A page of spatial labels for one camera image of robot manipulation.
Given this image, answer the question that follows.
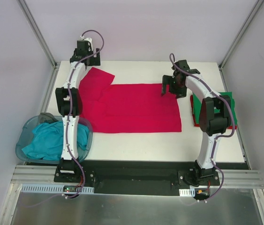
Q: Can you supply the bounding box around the magenta t shirt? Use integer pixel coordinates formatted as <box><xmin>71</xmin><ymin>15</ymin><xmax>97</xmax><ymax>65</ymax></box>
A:
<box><xmin>78</xmin><ymin>68</ymin><xmax>182</xmax><ymax>134</ymax></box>

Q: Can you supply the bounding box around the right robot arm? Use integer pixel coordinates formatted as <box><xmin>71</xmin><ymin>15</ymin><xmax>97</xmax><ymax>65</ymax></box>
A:
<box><xmin>161</xmin><ymin>60</ymin><xmax>235</xmax><ymax>185</ymax></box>

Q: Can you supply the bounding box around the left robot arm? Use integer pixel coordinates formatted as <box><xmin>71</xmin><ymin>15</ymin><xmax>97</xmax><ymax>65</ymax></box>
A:
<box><xmin>55</xmin><ymin>37</ymin><xmax>101</xmax><ymax>161</ymax></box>

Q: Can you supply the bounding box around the folded green t shirt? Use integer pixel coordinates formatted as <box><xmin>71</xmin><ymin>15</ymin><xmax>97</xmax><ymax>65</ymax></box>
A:
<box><xmin>192</xmin><ymin>91</ymin><xmax>238</xmax><ymax>126</ymax></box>

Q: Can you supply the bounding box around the folded red t shirt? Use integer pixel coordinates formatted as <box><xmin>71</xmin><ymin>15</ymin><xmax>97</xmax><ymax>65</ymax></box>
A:
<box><xmin>190</xmin><ymin>92</ymin><xmax>237</xmax><ymax>129</ymax></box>

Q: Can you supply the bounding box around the grey cloth in basket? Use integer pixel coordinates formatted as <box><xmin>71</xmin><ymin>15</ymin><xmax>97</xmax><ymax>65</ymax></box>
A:
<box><xmin>38</xmin><ymin>112</ymin><xmax>58</xmax><ymax>124</ymax></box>

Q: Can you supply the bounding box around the teal t shirt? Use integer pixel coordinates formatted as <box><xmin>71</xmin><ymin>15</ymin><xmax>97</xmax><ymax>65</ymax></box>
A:
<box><xmin>22</xmin><ymin>121</ymin><xmax>89</xmax><ymax>162</ymax></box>

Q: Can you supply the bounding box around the translucent blue plastic basket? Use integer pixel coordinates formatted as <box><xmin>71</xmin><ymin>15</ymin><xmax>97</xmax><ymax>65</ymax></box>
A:
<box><xmin>15</xmin><ymin>116</ymin><xmax>93</xmax><ymax>165</ymax></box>

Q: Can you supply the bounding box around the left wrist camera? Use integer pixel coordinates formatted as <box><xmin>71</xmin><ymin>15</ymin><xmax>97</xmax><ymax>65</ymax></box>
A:
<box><xmin>77</xmin><ymin>36</ymin><xmax>93</xmax><ymax>51</ymax></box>

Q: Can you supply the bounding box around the left aluminium frame post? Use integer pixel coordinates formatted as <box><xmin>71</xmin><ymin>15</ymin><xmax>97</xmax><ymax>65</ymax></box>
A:
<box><xmin>16</xmin><ymin>0</ymin><xmax>57</xmax><ymax>69</ymax></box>

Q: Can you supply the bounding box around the aluminium frame post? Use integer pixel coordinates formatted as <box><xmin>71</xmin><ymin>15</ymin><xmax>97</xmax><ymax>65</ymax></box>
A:
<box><xmin>16</xmin><ymin>0</ymin><xmax>57</xmax><ymax>69</ymax></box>
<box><xmin>219</xmin><ymin>0</ymin><xmax>264</xmax><ymax>71</ymax></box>

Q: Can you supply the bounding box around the right white cable duct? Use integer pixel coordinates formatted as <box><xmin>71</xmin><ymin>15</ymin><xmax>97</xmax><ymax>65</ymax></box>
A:
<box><xmin>179</xmin><ymin>188</ymin><xmax>196</xmax><ymax>197</ymax></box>

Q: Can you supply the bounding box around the white cable duct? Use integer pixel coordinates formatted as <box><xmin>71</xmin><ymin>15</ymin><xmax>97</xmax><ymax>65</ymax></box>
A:
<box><xmin>179</xmin><ymin>188</ymin><xmax>196</xmax><ymax>197</ymax></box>
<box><xmin>19</xmin><ymin>183</ymin><xmax>95</xmax><ymax>195</ymax></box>

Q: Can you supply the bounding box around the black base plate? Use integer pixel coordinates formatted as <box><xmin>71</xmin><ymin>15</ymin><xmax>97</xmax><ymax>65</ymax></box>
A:
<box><xmin>54</xmin><ymin>160</ymin><xmax>219</xmax><ymax>196</ymax></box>

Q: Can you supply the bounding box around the right aluminium frame post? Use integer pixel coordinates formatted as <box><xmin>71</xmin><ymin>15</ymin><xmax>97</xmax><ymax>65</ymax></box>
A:
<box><xmin>219</xmin><ymin>0</ymin><xmax>264</xmax><ymax>71</ymax></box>

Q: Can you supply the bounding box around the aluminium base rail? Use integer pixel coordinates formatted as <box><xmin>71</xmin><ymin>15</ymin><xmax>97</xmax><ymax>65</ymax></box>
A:
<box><xmin>11</xmin><ymin>165</ymin><xmax>264</xmax><ymax>189</ymax></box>

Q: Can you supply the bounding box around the left white cable duct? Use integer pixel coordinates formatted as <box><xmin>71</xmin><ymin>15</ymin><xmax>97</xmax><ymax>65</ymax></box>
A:
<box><xmin>19</xmin><ymin>183</ymin><xmax>95</xmax><ymax>195</ymax></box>

